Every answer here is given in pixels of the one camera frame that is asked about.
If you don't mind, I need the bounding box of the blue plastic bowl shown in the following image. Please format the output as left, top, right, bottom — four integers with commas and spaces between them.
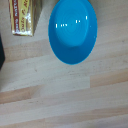
47, 0, 99, 66

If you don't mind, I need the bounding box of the yellow snack box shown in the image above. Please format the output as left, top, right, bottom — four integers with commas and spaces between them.
8, 0, 43, 37

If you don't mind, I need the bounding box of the black fabric storage box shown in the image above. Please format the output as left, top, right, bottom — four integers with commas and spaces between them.
0, 34, 6, 70

